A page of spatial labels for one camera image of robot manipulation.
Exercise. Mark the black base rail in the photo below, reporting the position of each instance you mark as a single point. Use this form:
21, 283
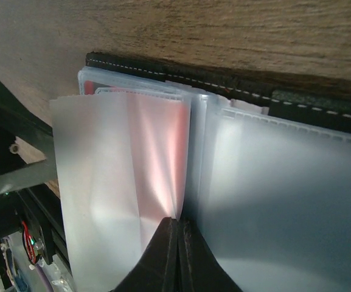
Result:
37, 209

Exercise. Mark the black leather card holder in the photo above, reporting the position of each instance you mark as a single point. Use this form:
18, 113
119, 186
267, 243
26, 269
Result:
268, 179

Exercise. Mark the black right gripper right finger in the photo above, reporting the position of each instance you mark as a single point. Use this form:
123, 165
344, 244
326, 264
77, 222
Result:
198, 267

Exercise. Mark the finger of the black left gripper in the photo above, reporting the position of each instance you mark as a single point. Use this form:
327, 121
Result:
18, 124

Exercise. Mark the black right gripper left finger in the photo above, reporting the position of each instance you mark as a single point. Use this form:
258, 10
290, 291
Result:
156, 269

